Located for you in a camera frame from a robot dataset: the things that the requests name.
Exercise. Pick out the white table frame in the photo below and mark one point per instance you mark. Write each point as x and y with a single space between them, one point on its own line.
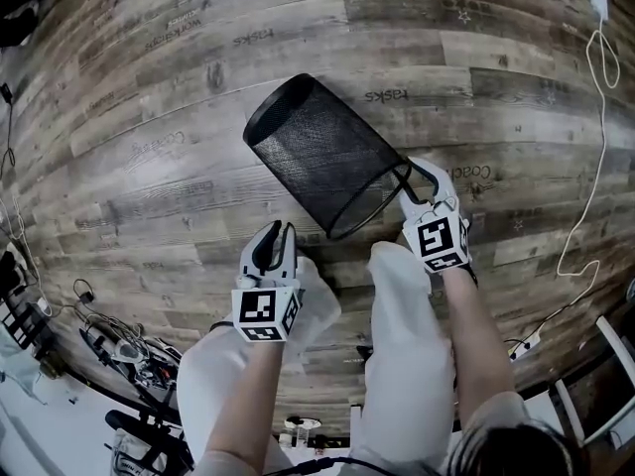
612 335

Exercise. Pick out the white printed bag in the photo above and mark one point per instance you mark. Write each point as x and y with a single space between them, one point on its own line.
134 456

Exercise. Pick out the person's right forearm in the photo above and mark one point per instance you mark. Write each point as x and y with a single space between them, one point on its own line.
476 340

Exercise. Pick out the person's leg white trousers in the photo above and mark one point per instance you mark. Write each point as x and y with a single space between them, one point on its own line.
407 345
317 305

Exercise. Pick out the black chair base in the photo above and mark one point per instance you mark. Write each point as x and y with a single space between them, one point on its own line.
159 419

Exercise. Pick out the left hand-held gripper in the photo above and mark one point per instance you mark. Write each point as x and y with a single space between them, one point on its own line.
258 310

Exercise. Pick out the person's pale shirt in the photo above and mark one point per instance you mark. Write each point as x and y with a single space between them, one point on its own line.
501 409

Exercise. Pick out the black mesh waste basket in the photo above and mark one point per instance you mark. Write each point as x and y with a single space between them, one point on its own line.
317 152

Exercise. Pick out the person's left forearm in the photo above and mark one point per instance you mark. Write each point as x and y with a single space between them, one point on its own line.
243 404

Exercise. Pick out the person's left leg white trousers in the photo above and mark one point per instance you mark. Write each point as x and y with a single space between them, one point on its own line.
317 305

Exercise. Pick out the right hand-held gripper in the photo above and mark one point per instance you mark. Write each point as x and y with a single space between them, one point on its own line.
436 238

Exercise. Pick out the person's right leg white trousers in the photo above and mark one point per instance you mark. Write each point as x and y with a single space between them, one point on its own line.
407 345

